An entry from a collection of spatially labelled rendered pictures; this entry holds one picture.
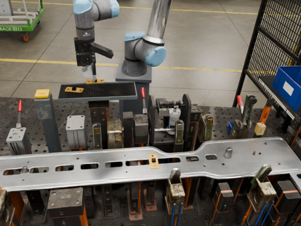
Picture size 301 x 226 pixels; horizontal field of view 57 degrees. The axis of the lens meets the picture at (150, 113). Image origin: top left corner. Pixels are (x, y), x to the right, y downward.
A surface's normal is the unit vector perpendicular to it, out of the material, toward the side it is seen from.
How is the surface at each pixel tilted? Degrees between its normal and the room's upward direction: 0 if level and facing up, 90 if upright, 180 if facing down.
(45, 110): 90
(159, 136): 0
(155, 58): 97
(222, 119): 0
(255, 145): 0
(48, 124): 90
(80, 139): 90
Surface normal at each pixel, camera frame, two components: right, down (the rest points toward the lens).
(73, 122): 0.04, -0.79
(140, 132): 0.14, 0.60
